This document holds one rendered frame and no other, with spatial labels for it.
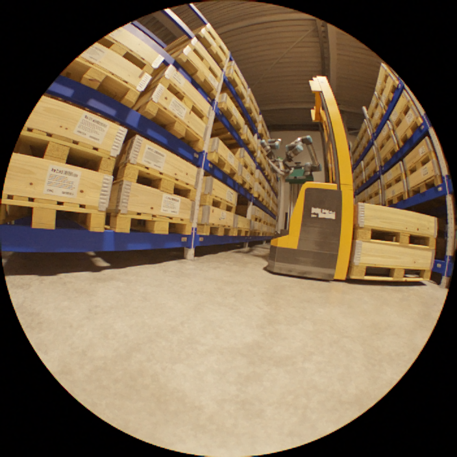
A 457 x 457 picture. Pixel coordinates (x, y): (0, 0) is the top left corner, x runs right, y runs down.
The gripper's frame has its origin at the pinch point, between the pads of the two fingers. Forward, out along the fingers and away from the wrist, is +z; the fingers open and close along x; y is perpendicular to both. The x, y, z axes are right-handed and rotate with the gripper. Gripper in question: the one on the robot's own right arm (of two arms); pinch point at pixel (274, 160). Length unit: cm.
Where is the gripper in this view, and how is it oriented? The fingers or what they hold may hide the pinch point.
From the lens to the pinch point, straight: 213.9
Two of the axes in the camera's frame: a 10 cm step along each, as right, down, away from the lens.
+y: -8.1, 3.8, -4.5
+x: 3.8, -2.4, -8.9
